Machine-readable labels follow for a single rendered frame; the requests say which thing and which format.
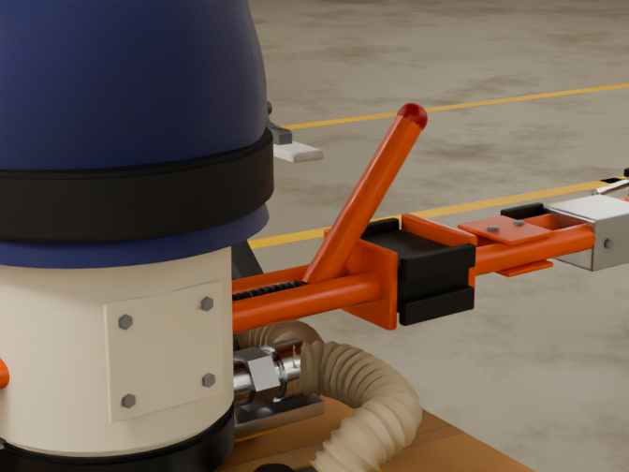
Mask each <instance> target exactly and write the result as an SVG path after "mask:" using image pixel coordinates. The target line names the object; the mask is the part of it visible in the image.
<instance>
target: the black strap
mask: <svg viewBox="0 0 629 472"><path fill-rule="evenodd" d="M273 191H274V176H273V135H272V132H271V131H270V130H269V129H268V128H267V127H265V130H264V133H263V135H262V136H261V138H260V139H259V140H257V141H256V142H255V143H253V144H252V145H248V146H244V147H241V148H239V149H235V150H231V151H226V152H222V153H218V154H213V155H205V156H201V157H197V158H190V159H184V160H177V161H169V162H159V163H149V164H139V165H131V166H122V167H110V168H99V169H72V170H0V240H4V241H15V242H28V243H105V242H120V241H132V240H140V239H150V238H158V237H164V236H169V235H176V234H182V233H187V232H191V231H196V230H201V229H208V228H212V227H215V226H219V225H222V224H225V223H228V222H231V221H234V220H236V219H239V218H241V217H244V216H246V215H248V214H250V213H252V212H254V211H255V210H257V209H259V208H260V207H261V206H262V205H263V204H264V203H265V202H266V201H267V200H268V199H270V198H271V195H272V193H273Z"/></svg>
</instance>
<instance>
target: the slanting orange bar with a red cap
mask: <svg viewBox="0 0 629 472"><path fill-rule="evenodd" d="M427 123H428V115H427V112H426V111H425V109H424V108H423V107H422V106H420V105H419V104H417V103H406V104H405V105H403V106H402V107H400V109H399V110H398V112H397V116H396V117H395V119H394V121H393V123H392V124H391V126H390V128H389V129H388V132H387V134H386V135H385V137H384V138H383V140H382V141H381V143H380V145H379V146H378V148H377V150H376V152H375V153H374V155H373V157H372V159H371V161H370V163H369V164H368V166H367V168H366V169H365V171H364V172H363V174H362V175H361V177H360V179H359V181H358V183H357V185H356V186H355V188H354V190H353V192H352V193H351V195H350V197H349V198H348V200H347V202H346V204H345V205H344V207H343V208H342V210H341V212H340V214H339V215H338V217H337V219H336V220H335V222H334V224H333V226H332V227H331V229H330V231H329V233H328V235H327V237H326V238H325V240H324V242H323V243H322V244H321V246H320V248H319V249H318V251H317V253H316V255H315V256H314V259H313V260H312V262H311V264H310V266H309V267H308V269H307V271H306V273H305V274H304V276H303V277H302V278H301V280H300V281H301V282H302V283H303V284H305V285H311V284H314V283H319V282H323V281H328V280H331V279H336V278H337V277H338V275H339V274H340V272H341V270H342V269H343V267H344V265H345V263H346V262H347V260H348V258H349V257H350V255H351V253H352V252H353V250H354V248H355V246H356V245H357V243H358V240H359V239H360V237H361V235H362V233H363V232H364V230H365V229H366V228H367V226H368V224H369V222H370V221H371V219H372V217H373V215H374V213H375V211H376V210H377V208H378V206H379V204H380V203H381V201H382V199H383V197H384V196H385V195H386V193H387V191H388V189H389V187H390V186H391V184H392V182H393V180H394V179H395V177H396V175H397V173H398V172H399V170H400V168H401V167H402V164H403V162H404V161H405V159H406V157H407V156H408V155H409V153H410V151H411V149H412V148H413V146H414V144H415V143H416V141H417V138H418V137H419V135H420V133H421V131H422V130H423V129H424V128H425V126H426V125H427Z"/></svg>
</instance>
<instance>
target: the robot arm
mask: <svg viewBox="0 0 629 472"><path fill-rule="evenodd" d="M271 112H272V106H271V103H270V102H269V101H267V115H266V125H265V127H267V128H268V129H269V130H270V131H271V132H272V135H273V156H276V157H279V158H282V159H284V160H287V161H290V162H293V163H300V162H306V161H313V160H318V159H323V158H324V152H323V150H320V149H317V148H314V147H311V146H308V145H305V144H301V143H298V142H295V141H293V140H292V132H291V131H290V130H289V129H287V128H283V127H280V126H278V125H275V124H274V123H272V122H271V120H270V117H269V115H270V114H271ZM259 274H263V271H262V269H261V267H260V265H259V263H258V261H257V259H256V257H255V255H254V253H253V251H252V249H251V247H250V245H249V243H248V242H247V240H245V241H242V242H240V243H236V244H234V245H231V280H236V279H241V278H245V277H249V276H254V275H259Z"/></svg>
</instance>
